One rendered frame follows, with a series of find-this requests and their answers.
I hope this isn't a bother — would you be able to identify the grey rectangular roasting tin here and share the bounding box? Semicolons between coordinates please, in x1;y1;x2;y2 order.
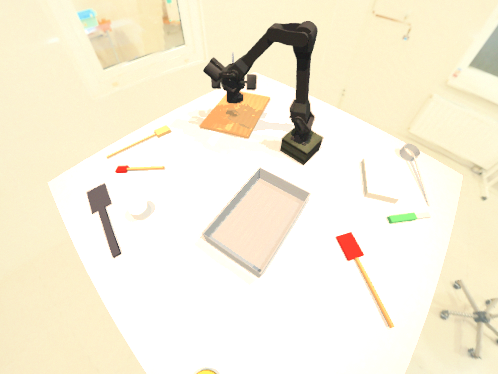
202;167;311;278

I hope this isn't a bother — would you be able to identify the grey spatula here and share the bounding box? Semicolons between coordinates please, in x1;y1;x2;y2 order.
86;183;122;258

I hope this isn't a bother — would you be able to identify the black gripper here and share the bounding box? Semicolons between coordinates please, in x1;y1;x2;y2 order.
211;74;257;90

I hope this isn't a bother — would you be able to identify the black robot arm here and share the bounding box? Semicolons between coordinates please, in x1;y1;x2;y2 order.
203;21;318;146

